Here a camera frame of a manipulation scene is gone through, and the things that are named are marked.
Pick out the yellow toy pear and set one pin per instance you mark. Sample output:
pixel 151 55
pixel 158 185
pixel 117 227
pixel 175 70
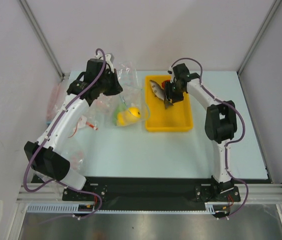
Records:
pixel 126 118

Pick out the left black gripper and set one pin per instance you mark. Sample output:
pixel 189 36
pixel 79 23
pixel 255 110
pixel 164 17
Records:
pixel 117 88

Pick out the aluminium frame rail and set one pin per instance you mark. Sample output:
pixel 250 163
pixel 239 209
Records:
pixel 253 193

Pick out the yellow plastic tray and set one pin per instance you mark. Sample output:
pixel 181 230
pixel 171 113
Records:
pixel 177 118

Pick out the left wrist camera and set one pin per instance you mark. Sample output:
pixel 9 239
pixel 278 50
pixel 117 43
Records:
pixel 109 58

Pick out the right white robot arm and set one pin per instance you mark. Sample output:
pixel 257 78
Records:
pixel 220 121

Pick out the yellow toy lemon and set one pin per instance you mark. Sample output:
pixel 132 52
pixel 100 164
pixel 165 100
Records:
pixel 134 112

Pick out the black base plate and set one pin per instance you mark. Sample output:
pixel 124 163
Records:
pixel 122 204

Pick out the red toy mango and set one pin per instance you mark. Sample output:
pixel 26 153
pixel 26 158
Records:
pixel 163 84

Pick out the clear blue-zipper bag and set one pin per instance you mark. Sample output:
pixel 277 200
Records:
pixel 132 94

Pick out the grey toy fish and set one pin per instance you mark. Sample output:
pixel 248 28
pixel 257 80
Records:
pixel 160 93

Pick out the pile of spare zip bags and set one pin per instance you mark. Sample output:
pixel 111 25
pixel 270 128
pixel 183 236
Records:
pixel 57 133

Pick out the green toy cucumber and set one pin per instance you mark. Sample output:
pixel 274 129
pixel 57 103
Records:
pixel 120 108

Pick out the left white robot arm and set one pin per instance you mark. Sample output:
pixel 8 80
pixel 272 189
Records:
pixel 95 68

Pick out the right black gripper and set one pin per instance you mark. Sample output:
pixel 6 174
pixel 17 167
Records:
pixel 170 93

